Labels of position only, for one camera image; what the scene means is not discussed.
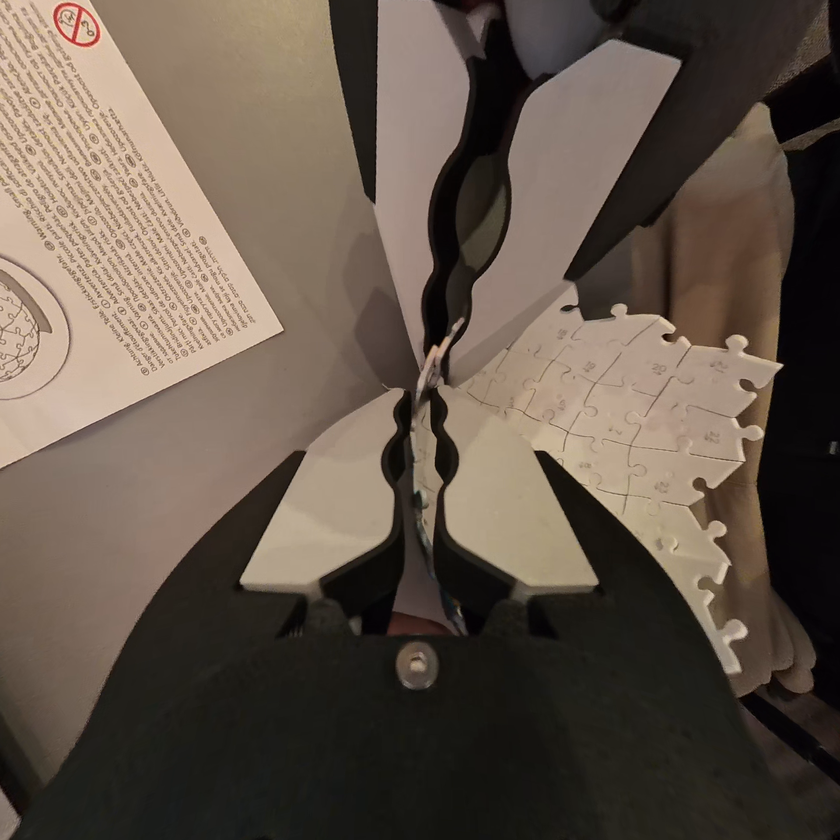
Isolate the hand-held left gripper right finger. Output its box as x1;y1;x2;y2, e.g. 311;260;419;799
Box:
427;387;599;631

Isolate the single curved puzzle piece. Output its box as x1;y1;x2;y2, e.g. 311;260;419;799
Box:
419;318;468;389

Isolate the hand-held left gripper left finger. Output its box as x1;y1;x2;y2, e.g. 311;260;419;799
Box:
239;387;421;632

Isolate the folded paper instruction leaflet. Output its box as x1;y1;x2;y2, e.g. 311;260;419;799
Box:
0;0;284;470

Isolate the partly built white puzzle ball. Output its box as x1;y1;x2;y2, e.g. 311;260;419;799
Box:
407;285;785;677

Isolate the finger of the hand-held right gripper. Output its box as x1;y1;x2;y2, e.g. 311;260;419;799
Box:
375;0;487;371
436;58;685;385

